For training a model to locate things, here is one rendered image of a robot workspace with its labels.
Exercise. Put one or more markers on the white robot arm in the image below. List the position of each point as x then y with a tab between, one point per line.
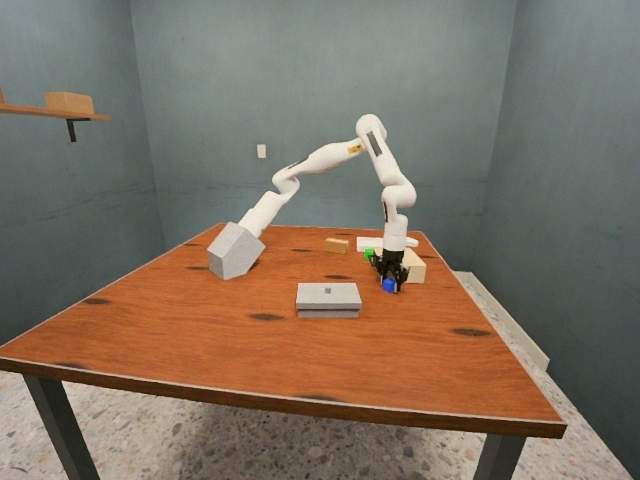
400	192

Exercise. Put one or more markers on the blue block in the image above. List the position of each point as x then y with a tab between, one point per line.
388	285

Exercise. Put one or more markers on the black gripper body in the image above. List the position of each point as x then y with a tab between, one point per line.
397	257

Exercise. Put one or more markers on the grey square sheet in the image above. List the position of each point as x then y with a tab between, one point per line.
328	296

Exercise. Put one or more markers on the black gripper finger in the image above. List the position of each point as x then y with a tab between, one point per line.
381	268
401	274

